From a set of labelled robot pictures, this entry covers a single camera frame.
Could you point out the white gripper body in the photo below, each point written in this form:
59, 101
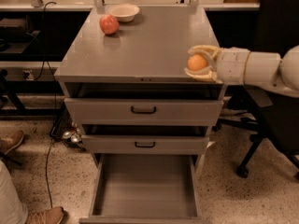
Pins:
231, 64

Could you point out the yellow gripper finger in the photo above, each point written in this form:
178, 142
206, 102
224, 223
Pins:
209, 52
205, 75

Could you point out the grey drawer cabinet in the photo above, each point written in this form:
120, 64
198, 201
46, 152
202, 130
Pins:
144, 60

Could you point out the brown shoe lower left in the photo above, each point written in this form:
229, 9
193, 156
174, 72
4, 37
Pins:
52, 216

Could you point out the red apple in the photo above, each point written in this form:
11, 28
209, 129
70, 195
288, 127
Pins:
109, 24

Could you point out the middle grey drawer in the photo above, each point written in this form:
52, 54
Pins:
134, 144

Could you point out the bottom grey open drawer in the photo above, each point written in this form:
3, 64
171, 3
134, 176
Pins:
144, 189

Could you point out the white bowl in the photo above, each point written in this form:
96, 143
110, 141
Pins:
124, 12

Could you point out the wall power outlet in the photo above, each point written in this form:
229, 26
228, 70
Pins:
28, 75

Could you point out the small orange fruit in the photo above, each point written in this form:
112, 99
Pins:
197, 62

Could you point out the silver cans on floor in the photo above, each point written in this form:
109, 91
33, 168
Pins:
72, 134

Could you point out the light trouser leg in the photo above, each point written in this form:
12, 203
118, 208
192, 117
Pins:
12, 210

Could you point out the black office chair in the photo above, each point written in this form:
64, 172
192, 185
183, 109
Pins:
274, 116

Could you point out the brown shoe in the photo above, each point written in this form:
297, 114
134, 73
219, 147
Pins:
52, 216
9, 143

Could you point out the top grey drawer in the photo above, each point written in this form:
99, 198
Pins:
143, 112

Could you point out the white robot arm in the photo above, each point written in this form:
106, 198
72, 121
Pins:
270, 72

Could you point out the brown shoe upper left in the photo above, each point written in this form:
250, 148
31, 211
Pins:
9, 143

